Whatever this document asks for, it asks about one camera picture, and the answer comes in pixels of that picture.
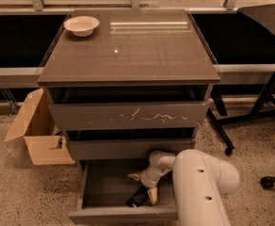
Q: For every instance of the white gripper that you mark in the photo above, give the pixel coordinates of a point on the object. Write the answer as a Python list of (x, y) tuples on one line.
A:
[(150, 176)]

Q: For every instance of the black rxbar chocolate bar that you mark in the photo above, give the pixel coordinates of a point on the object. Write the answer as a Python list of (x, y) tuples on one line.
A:
[(140, 197)]

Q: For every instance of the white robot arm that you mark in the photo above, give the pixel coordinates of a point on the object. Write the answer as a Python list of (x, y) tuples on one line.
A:
[(199, 181)]

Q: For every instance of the grey open bottom drawer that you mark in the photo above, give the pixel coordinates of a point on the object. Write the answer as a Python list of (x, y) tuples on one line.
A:
[(106, 189)]

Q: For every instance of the grey top drawer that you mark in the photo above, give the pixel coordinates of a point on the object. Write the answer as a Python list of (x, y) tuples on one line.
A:
[(72, 117)]

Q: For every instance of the grey middle drawer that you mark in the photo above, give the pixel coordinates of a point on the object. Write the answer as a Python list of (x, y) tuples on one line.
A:
[(127, 148)]

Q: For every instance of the grey three-drawer cabinet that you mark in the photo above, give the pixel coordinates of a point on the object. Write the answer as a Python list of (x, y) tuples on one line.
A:
[(144, 56)]

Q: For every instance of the open cardboard box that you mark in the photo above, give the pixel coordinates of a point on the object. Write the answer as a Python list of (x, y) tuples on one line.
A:
[(34, 123)]

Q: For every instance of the black office chair base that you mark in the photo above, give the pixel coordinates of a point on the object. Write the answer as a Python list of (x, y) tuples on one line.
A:
[(267, 182)]

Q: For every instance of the white paper bowl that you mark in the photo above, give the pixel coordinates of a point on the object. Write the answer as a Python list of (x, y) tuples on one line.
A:
[(81, 26)]

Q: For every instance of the black rolling stand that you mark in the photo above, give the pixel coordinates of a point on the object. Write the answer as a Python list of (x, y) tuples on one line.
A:
[(253, 75)]

